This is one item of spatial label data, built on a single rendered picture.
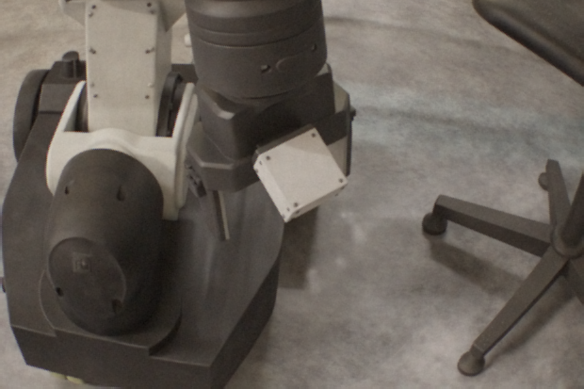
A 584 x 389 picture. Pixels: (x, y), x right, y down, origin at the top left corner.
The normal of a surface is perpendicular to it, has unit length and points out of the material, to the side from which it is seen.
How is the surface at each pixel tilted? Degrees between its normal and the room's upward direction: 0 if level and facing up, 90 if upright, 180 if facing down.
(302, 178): 31
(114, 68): 95
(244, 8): 51
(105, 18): 95
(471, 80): 0
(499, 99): 0
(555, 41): 35
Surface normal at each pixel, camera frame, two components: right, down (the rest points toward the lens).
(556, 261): -0.03, -0.69
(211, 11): -0.41, -0.03
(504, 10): -0.34, -0.36
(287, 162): 0.18, -0.31
